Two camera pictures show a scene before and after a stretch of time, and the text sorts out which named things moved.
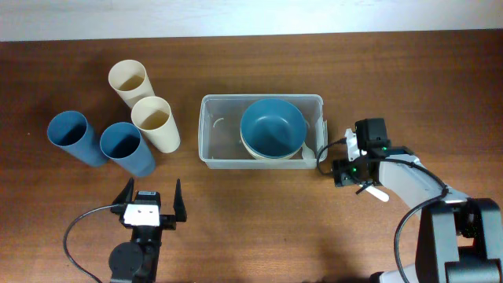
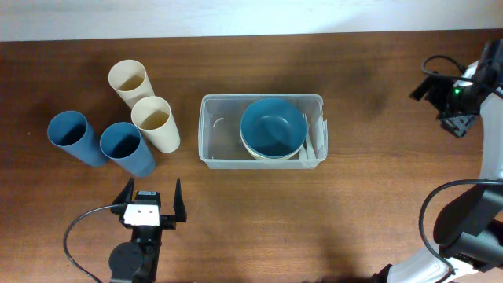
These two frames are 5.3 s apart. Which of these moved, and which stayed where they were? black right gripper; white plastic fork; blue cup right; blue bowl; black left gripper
Moved: black right gripper; white plastic fork
Stayed: blue bowl; black left gripper; blue cup right
